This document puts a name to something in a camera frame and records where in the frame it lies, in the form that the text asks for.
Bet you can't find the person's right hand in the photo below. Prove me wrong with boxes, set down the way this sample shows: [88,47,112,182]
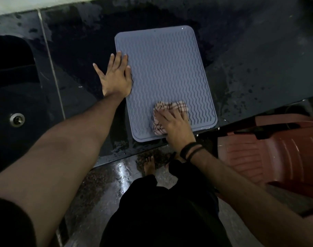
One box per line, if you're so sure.
[153,107,197,153]

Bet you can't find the person's left hand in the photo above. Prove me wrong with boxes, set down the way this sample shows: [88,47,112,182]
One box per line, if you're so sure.
[92,50,133,98]

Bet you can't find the checkered pink cleaning cloth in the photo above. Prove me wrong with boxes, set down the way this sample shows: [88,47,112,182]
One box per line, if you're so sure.
[152,101,189,136]

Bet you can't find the grey ribbed silicone mat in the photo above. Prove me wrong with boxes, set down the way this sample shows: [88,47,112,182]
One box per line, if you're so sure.
[114,25,218,143]

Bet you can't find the person's left forearm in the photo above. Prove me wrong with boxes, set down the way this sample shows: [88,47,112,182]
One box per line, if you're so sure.
[0,93,123,247]

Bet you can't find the person's right forearm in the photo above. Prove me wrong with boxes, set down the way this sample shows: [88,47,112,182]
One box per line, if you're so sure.
[190,149,313,247]

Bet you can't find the person's right foot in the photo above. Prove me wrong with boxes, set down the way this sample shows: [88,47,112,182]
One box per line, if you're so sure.
[165,151,185,169]

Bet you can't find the person's foot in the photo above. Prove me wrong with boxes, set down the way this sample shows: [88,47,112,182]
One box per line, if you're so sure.
[143,155,156,176]
[165,151,185,169]

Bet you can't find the person's left foot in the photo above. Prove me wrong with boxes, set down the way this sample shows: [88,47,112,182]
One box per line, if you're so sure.
[143,155,156,176]

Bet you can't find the person's black trousers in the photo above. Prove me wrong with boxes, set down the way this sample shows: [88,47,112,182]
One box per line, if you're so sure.
[99,160,233,247]

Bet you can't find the person's black sleeve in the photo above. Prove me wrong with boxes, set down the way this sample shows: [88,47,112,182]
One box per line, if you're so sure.
[0,197,37,247]

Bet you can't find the black thread wristband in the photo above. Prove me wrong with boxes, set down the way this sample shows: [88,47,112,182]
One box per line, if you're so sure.
[179,142,206,161]

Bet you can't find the black sink basin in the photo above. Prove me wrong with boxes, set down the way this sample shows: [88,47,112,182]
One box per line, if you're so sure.
[0,35,50,175]

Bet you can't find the red plastic chair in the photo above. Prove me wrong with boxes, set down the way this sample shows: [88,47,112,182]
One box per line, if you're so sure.
[217,113,313,216]

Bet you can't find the metal sink drain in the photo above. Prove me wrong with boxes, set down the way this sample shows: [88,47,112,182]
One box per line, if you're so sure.
[10,113,25,128]

